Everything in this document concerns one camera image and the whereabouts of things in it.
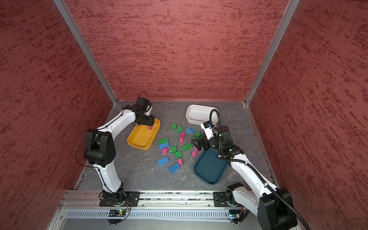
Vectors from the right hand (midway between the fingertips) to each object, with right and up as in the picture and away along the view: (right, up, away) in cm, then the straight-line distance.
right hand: (196, 140), depth 80 cm
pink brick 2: (-9, -3, +14) cm, 17 cm away
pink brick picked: (-33, +5, +21) cm, 39 cm away
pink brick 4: (-1, -4, -7) cm, 8 cm away
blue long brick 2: (-21, -14, +7) cm, 26 cm away
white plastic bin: (+4, +15, +28) cm, 32 cm away
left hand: (-31, +8, +14) cm, 35 cm away
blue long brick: (-21, -6, +14) cm, 26 cm away
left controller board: (-42, -37, -8) cm, 57 cm away
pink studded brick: (-20, -9, +10) cm, 24 cm away
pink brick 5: (-1, -10, +9) cm, 14 cm away
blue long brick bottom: (-14, -18, +5) cm, 23 cm away
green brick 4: (-11, -10, +7) cm, 16 cm away
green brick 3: (-14, -8, +10) cm, 19 cm away
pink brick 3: (-10, -14, +5) cm, 18 cm away
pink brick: (-9, 0, +18) cm, 20 cm away
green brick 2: (-11, +4, +21) cm, 24 cm away
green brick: (-15, +6, +23) cm, 29 cm away
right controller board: (+19, -36, -10) cm, 42 cm away
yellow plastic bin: (-37, -1, +16) cm, 40 cm away
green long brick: (-5, -6, +12) cm, 15 cm away
